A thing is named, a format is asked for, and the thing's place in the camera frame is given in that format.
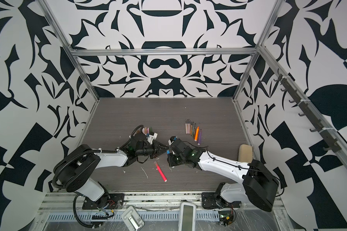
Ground red pink marker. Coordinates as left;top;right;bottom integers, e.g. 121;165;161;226
154;161;167;182

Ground orange marker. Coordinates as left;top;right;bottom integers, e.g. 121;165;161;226
194;127;200;141

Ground purple marker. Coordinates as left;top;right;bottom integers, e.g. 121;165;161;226
197;129;202;145

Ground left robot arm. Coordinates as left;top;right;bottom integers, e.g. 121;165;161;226
52;133;169;203

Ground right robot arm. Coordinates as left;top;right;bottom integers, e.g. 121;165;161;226
167;136;279;212

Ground white tablet device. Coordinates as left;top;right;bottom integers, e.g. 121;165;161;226
178;202;197;231

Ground beige sponge block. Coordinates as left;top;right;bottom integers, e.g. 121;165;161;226
238;144;253;163

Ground green lit circuit board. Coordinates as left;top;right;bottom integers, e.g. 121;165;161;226
218;210;237;226

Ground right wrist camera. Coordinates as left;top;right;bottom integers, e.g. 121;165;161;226
168;136;177;146

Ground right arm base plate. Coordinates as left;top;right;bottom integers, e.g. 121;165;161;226
201;192;241;209

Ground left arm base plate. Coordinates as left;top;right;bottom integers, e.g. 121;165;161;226
82;193;125;210

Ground left circuit board wires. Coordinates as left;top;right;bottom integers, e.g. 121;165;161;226
91;209;115;221

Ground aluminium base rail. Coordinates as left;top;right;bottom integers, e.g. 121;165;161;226
37;190;285;214

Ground black hook rail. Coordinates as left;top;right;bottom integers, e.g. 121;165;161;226
274;69;342;153

